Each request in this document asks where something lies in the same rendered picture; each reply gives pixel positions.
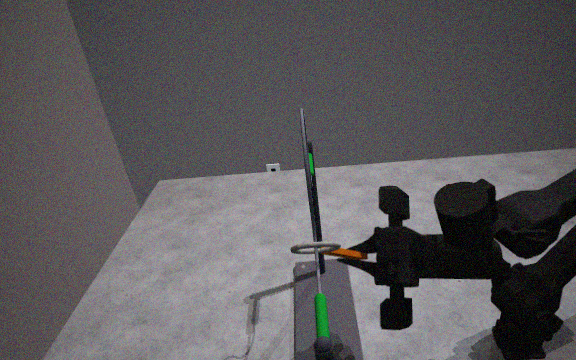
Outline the orange bar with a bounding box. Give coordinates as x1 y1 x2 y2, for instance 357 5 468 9
291 242 368 261

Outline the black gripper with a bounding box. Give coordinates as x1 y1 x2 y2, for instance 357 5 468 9
337 186 451 330

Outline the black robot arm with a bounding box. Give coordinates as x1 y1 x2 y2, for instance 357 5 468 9
376 169 576 360

